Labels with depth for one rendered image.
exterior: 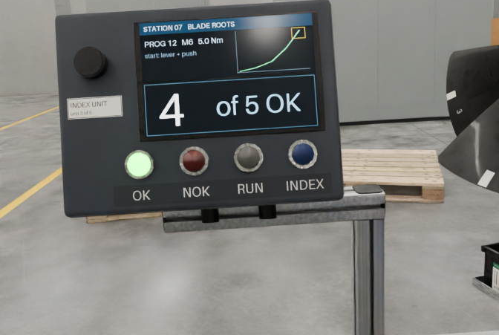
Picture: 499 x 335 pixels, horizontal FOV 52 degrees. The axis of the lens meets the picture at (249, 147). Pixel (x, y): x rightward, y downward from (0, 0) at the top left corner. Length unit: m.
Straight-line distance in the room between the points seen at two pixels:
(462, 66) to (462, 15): 5.53
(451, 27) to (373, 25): 0.95
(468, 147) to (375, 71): 5.55
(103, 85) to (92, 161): 0.07
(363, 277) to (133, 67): 0.33
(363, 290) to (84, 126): 0.34
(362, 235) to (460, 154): 0.54
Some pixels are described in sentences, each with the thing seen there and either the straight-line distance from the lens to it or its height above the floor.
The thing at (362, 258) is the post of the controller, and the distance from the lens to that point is 0.58.
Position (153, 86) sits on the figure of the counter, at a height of 1.18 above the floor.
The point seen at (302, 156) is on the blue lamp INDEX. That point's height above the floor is 1.12.
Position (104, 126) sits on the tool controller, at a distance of 0.49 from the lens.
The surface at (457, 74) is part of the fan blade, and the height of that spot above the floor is 1.10.
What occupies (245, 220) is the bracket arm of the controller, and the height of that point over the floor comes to 1.03.
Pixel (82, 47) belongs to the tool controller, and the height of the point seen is 1.22.
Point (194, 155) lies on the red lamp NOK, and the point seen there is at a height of 1.12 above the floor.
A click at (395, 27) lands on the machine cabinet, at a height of 1.18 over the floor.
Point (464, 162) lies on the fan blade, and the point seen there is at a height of 0.96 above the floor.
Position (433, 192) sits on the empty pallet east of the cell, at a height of 0.08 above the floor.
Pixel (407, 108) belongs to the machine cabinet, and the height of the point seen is 0.19.
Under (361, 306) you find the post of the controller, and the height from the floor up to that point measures 0.92.
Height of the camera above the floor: 1.23
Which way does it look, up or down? 13 degrees down
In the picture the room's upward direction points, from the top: 3 degrees counter-clockwise
